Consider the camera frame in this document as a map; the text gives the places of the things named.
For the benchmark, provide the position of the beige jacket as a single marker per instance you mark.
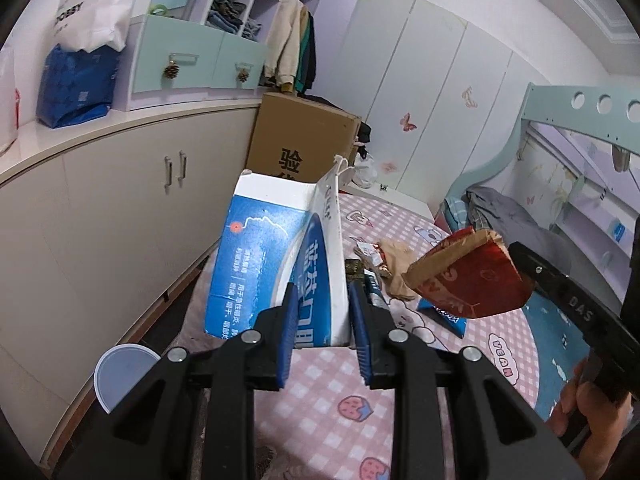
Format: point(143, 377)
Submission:
point(285, 40)

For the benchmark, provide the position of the small white plastic bag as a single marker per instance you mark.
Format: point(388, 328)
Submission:
point(364, 172)

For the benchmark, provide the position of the blue printed cloth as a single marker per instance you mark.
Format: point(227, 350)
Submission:
point(545, 340)

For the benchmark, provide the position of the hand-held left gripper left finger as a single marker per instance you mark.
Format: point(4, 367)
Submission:
point(286, 340)

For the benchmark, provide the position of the white shopping bag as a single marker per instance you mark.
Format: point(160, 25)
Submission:
point(95, 5)

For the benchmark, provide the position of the pinecone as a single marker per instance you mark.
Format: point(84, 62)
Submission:
point(243, 76)
point(171, 70)

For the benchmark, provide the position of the white red snack wrapper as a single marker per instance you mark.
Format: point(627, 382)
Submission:
point(367, 252)

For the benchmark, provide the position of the brown cardboard box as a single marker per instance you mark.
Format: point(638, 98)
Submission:
point(295, 135)

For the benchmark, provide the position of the pink checkered blanket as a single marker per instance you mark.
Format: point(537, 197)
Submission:
point(320, 375)

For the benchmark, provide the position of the black clothing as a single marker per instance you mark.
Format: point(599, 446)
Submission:
point(364, 135)

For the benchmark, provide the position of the red paper bag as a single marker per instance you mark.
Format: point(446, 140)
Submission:
point(475, 280)

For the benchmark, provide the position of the dark green jacket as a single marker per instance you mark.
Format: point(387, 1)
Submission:
point(310, 50)

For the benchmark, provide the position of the teal bunk bed frame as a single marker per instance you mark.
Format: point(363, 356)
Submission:
point(550, 105)

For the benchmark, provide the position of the blue plaid shirt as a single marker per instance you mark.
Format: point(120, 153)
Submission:
point(457, 210)

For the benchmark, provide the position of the blue white packet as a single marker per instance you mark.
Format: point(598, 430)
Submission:
point(374, 287)

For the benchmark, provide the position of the blue white carton box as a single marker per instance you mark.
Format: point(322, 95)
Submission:
point(265, 265)

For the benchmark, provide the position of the white round lid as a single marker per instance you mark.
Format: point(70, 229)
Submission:
point(122, 370)

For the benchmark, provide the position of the folded clothes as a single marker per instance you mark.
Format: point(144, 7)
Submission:
point(227, 12)

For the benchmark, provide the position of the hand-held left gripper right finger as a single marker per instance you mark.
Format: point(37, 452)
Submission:
point(361, 340)

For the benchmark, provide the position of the dark green packet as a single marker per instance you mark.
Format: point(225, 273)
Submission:
point(353, 267)

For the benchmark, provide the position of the person's right hand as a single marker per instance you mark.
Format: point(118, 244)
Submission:
point(590, 420)

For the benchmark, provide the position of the white plastic bag red print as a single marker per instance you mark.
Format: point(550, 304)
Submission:
point(9, 105)

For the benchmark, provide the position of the beige crumpled wrapper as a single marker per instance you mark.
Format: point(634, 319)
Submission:
point(397, 265)

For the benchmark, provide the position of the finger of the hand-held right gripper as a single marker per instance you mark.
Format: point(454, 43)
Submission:
point(532, 265)

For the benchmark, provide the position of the blue snack packet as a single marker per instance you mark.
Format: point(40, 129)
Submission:
point(447, 322)

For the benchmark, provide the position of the low white cabinet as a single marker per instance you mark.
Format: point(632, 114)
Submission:
point(100, 220)

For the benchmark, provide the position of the blue plastic bag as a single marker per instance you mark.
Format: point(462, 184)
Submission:
point(75, 87)

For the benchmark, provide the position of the grey clothing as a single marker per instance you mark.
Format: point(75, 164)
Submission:
point(510, 215)

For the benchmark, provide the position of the teal drawer unit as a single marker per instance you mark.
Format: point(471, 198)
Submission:
point(200, 55)

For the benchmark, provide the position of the small pink butterfly sticker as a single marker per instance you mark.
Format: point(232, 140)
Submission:
point(388, 165)

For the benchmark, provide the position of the white wardrobe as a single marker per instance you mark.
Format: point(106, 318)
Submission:
point(425, 70)

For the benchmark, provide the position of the pale butterfly sticker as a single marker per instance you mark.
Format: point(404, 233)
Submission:
point(470, 96)

